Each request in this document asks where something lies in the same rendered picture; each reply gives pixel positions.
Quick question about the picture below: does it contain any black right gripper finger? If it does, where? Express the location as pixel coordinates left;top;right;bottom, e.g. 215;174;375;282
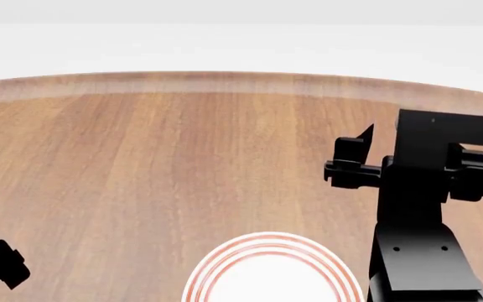
334;122;376;166
448;142;483;173

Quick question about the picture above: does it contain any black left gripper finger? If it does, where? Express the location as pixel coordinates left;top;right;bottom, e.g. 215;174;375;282
0;239;31;291

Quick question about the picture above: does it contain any white plate with red rings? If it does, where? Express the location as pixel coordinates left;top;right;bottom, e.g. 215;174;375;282
180;232;366;302

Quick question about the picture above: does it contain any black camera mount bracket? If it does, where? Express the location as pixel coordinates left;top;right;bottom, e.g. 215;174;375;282
393;108;483;165

